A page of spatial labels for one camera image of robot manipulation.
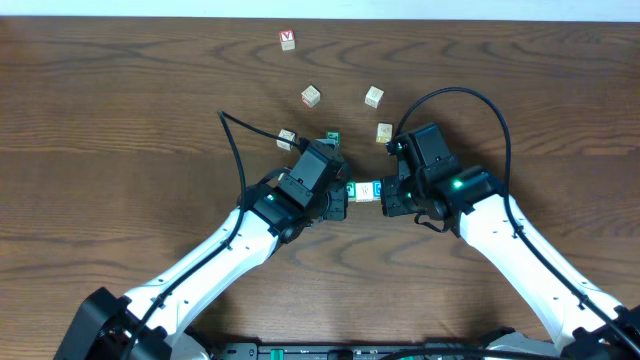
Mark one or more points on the wooden block yellow side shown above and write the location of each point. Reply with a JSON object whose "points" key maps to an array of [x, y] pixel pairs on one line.
{"points": [[384, 133]]}

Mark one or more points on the wooden block left middle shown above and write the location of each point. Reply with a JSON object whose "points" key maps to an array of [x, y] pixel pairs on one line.
{"points": [[286, 140]]}

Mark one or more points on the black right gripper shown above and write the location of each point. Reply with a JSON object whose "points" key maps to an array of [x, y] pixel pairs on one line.
{"points": [[392, 205]]}

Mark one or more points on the blue E wooden block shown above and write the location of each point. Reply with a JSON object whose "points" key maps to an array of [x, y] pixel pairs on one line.
{"points": [[376, 189]]}

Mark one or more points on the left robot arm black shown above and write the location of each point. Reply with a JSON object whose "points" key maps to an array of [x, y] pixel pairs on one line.
{"points": [[150, 321]]}

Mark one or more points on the green F wooden block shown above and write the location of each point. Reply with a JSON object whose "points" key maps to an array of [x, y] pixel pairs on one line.
{"points": [[351, 191]]}

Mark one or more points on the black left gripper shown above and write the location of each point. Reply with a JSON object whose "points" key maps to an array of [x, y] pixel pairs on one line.
{"points": [[342, 203]]}

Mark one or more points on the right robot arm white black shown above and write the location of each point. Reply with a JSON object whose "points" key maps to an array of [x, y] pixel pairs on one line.
{"points": [[583, 321]]}

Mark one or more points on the wooden block red side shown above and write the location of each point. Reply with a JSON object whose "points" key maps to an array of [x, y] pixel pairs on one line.
{"points": [[310, 96]]}

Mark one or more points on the red V wooden block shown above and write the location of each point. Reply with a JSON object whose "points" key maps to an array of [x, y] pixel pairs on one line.
{"points": [[287, 40]]}

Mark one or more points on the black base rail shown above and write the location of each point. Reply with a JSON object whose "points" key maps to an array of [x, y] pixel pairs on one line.
{"points": [[324, 351]]}

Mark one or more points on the wooden block green trim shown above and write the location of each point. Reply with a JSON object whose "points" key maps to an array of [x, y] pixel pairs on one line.
{"points": [[364, 192]]}

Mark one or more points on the plain wooden block upper right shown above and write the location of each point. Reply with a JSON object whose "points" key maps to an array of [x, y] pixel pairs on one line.
{"points": [[373, 97]]}

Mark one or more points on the green J wooden block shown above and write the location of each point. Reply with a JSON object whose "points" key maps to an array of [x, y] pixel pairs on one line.
{"points": [[334, 136]]}

